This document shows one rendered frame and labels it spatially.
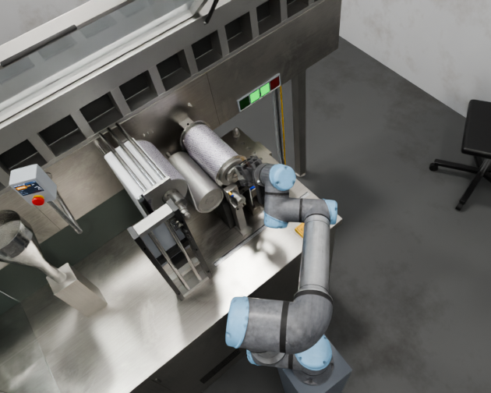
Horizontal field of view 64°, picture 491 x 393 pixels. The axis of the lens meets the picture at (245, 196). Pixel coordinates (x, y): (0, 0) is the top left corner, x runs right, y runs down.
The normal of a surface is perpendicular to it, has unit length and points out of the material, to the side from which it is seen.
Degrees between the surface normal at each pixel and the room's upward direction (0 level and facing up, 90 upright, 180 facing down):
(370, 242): 0
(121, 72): 90
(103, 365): 0
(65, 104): 90
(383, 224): 0
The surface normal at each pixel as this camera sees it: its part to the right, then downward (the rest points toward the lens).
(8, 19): 0.55, 0.65
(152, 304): -0.13, -0.55
